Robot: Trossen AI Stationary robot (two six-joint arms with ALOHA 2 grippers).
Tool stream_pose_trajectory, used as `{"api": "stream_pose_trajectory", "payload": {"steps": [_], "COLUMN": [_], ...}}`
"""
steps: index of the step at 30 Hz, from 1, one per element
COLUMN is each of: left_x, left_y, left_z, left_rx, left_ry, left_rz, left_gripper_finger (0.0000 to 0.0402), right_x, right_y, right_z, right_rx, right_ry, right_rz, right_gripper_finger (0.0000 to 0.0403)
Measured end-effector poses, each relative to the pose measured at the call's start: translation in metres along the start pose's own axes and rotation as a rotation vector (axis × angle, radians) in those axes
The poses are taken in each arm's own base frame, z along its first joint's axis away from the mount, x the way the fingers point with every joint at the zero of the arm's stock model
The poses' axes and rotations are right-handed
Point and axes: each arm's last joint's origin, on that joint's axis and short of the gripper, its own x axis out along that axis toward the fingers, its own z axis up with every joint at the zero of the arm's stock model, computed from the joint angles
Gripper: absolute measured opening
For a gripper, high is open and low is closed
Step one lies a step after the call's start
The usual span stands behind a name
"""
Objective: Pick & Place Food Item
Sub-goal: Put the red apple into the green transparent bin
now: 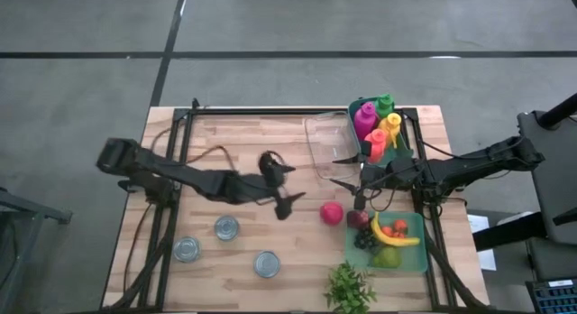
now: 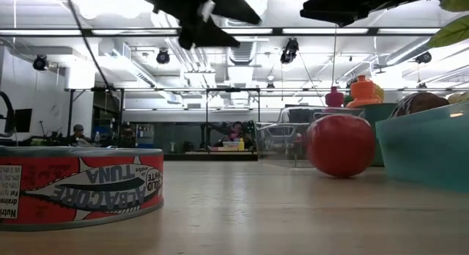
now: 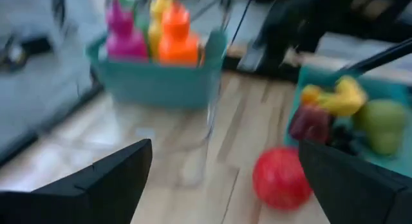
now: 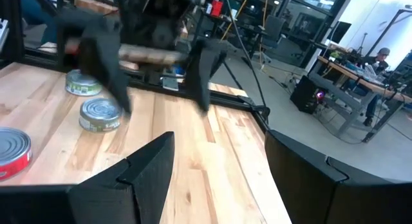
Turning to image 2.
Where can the dark red plum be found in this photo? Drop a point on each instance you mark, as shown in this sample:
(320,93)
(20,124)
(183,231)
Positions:
(417,104)

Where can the red label tuna can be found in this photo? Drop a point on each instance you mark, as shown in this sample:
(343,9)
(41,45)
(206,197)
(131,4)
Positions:
(80,196)

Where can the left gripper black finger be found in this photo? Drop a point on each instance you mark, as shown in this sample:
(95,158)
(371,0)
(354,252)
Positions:
(205,35)
(234,7)

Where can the teal plastic lid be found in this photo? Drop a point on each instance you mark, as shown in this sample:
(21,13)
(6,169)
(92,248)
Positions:
(425,148)

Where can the blue storage cabinet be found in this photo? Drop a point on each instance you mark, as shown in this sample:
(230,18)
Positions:
(144,136)

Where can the bright red apple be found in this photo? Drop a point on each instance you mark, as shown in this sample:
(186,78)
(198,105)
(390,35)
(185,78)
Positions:
(340,145)

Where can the black ceiling spotlight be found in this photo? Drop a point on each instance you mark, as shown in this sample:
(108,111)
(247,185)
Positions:
(423,57)
(40,62)
(289,50)
(163,57)

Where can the yellow background bottle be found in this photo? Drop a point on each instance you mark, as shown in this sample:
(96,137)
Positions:
(241,144)

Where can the teal plastic bin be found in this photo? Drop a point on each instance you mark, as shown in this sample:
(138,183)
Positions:
(377,130)

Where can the pink squeeze bottle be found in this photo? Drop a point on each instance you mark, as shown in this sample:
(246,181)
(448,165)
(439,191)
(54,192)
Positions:
(334,98)

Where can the clear plastic container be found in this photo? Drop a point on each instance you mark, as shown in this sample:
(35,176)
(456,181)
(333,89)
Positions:
(286,137)

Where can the dark background screen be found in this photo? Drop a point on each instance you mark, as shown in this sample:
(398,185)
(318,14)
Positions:
(298,115)

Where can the yellow banana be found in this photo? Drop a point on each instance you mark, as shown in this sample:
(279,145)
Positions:
(459,98)

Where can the long ceiling light bar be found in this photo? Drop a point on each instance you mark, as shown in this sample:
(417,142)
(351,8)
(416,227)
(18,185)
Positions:
(329,30)

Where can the round ventilation duct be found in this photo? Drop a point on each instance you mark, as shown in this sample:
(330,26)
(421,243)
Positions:
(264,0)

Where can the black background table frame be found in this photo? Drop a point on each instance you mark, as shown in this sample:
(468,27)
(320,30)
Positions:
(231,89)

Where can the black monitor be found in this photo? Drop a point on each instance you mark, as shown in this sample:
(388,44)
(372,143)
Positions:
(22,120)

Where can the orange-red squeeze bottle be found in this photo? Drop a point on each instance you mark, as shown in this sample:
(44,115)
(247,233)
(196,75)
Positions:
(363,92)

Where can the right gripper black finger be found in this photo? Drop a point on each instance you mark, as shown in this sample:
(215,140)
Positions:
(329,11)

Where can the person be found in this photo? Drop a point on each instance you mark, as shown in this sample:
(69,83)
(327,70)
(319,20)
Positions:
(236,132)
(78,132)

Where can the ceiling vent grille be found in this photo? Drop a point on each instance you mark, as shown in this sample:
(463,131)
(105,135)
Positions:
(242,54)

